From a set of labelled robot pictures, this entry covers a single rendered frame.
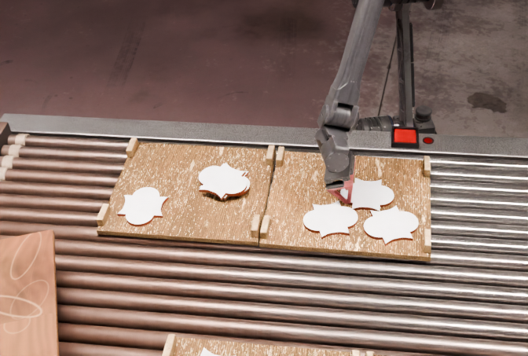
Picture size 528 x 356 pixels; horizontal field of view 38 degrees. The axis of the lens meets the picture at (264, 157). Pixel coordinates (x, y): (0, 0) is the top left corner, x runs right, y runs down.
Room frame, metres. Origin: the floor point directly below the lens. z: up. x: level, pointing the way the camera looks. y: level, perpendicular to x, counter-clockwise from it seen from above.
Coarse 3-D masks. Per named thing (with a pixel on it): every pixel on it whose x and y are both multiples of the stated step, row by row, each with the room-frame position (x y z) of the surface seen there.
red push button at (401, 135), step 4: (396, 132) 1.67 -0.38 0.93; (400, 132) 1.67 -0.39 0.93; (404, 132) 1.67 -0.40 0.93; (408, 132) 1.67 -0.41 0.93; (412, 132) 1.67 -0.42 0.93; (396, 136) 1.65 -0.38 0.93; (400, 136) 1.65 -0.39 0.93; (404, 136) 1.65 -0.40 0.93; (408, 136) 1.65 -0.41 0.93; (412, 136) 1.65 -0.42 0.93; (396, 140) 1.64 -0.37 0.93; (400, 140) 1.63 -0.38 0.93; (404, 140) 1.63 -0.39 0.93; (408, 140) 1.63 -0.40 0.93; (412, 140) 1.63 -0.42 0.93
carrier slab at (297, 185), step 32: (288, 160) 1.57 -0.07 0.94; (320, 160) 1.56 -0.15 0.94; (384, 160) 1.54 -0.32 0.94; (416, 160) 1.54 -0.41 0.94; (288, 192) 1.44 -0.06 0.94; (320, 192) 1.44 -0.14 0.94; (416, 192) 1.41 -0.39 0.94; (288, 224) 1.33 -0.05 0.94; (384, 256) 1.21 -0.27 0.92; (416, 256) 1.20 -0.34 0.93
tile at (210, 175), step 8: (208, 168) 1.52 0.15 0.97; (216, 168) 1.52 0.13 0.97; (224, 168) 1.52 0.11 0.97; (200, 176) 1.49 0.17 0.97; (208, 176) 1.49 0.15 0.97; (216, 176) 1.49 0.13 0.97; (224, 176) 1.49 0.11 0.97; (232, 176) 1.49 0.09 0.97; (240, 176) 1.48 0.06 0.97; (208, 184) 1.46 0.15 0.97; (216, 184) 1.46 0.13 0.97; (224, 184) 1.46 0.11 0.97; (232, 184) 1.46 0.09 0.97; (240, 184) 1.45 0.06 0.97; (208, 192) 1.44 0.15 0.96; (216, 192) 1.43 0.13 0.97; (224, 192) 1.43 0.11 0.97; (232, 192) 1.43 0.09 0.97; (240, 192) 1.43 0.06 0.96
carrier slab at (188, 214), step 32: (128, 160) 1.61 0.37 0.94; (160, 160) 1.60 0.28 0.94; (192, 160) 1.59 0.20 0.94; (224, 160) 1.58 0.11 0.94; (256, 160) 1.58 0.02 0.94; (128, 192) 1.48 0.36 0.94; (160, 192) 1.47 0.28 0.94; (192, 192) 1.47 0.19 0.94; (256, 192) 1.45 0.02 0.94; (128, 224) 1.36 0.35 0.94; (160, 224) 1.35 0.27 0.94; (192, 224) 1.35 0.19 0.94; (224, 224) 1.34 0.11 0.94
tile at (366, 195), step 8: (360, 184) 1.45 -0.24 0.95; (368, 184) 1.44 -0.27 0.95; (376, 184) 1.44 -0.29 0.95; (344, 192) 1.42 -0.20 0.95; (352, 192) 1.42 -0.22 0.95; (360, 192) 1.42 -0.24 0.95; (368, 192) 1.41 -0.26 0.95; (376, 192) 1.41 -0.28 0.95; (384, 192) 1.41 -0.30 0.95; (392, 192) 1.41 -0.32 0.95; (352, 200) 1.39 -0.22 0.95; (360, 200) 1.39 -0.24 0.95; (368, 200) 1.38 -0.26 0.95; (376, 200) 1.38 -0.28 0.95; (384, 200) 1.38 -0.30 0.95; (392, 200) 1.38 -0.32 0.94; (352, 208) 1.36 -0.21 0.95; (360, 208) 1.36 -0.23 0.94; (368, 208) 1.36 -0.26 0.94; (376, 208) 1.35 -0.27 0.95
